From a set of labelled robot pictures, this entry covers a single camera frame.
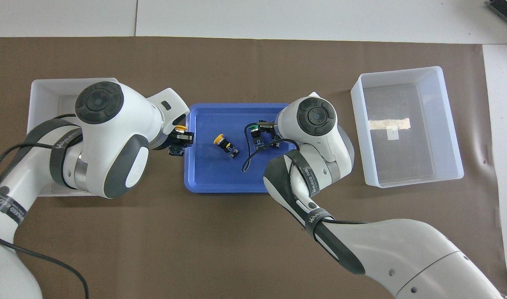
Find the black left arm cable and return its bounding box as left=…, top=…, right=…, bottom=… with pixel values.
left=0, top=114, right=89, bottom=299

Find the brown paper table mat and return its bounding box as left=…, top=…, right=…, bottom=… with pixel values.
left=0, top=37, right=507, bottom=299

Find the white translucent plastic box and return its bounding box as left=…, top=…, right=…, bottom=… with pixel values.
left=28, top=78, right=119, bottom=197
left=350, top=66, right=464, bottom=189

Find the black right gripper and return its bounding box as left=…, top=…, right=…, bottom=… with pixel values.
left=170, top=120, right=279, bottom=147

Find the yellow push button switch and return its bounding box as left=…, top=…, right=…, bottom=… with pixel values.
left=213, top=133, right=240, bottom=160
left=168, top=125, right=187, bottom=157

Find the blue plastic tray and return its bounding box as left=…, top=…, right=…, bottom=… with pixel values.
left=184, top=103, right=299, bottom=194

